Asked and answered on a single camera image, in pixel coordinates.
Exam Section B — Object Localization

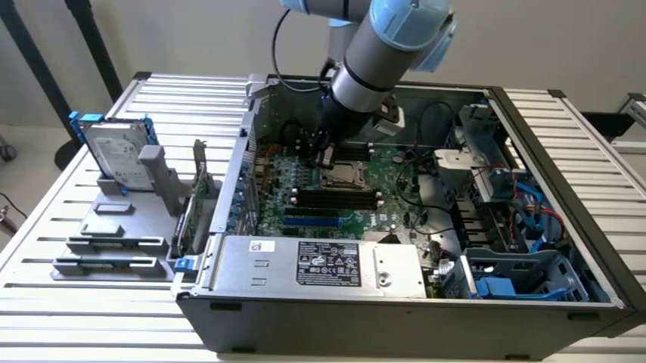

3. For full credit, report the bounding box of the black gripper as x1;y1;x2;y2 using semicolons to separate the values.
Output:
308;96;375;168

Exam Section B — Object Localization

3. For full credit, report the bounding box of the CPU socket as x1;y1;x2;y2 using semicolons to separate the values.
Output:
319;160;374;191

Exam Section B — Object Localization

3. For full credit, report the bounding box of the metal socket cover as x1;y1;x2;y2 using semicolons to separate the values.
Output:
316;144;338;170

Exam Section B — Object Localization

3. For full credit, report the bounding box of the black RAM slot bank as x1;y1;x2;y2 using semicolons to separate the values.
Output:
296;186;380;212

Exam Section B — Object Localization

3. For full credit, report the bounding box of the green motherboard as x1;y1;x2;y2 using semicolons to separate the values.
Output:
251;142;458;245

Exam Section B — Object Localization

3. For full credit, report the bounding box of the black expansion slot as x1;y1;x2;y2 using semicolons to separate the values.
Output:
283;206;340;219

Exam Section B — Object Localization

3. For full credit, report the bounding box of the blue expansion slot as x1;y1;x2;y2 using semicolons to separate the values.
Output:
282;216;340;227

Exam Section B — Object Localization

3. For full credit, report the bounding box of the grey metal drive cage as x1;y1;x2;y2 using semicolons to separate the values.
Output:
432;101;534;213

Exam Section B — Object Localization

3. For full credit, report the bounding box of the silver chipset heatsink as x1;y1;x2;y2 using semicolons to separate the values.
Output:
362;230;406;245

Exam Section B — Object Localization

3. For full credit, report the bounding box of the green graphics card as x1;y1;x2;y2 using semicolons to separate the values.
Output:
170;138;212;259

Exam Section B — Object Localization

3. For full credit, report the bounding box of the silver power supply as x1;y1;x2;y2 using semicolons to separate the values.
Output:
207;234;431;300

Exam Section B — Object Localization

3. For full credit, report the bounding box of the hard disk with blue carrier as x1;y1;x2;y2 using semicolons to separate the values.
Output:
67;110;160;193

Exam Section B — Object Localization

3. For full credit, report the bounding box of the blue case latch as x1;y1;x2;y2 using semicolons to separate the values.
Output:
172;254;196;274

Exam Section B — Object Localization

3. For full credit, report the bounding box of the grey parts rack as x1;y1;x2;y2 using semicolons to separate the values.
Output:
49;144;224;283

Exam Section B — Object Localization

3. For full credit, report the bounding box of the black stand pole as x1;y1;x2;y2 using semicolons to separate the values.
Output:
0;0;87;149
64;0;124;105

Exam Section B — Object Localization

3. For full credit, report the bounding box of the blue disk carrier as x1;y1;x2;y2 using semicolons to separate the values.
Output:
475;277;517;300

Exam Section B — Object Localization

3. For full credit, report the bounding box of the open black PC case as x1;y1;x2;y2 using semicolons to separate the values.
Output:
170;73;638;355

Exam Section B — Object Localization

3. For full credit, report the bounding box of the grey disk bay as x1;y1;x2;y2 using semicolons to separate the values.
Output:
462;246;593;304

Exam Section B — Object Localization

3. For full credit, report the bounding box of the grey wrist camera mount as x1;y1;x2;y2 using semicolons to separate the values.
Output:
371;95;408;137

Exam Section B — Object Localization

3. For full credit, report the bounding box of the black wire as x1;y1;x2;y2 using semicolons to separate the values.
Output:
395;101;458;192

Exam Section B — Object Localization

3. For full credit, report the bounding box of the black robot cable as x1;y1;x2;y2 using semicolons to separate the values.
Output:
271;8;335;92

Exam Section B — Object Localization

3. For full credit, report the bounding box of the blue wire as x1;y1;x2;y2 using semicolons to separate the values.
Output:
511;179;570;253

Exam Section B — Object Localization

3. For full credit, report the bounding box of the red wire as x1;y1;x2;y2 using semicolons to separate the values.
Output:
507;181;567;243

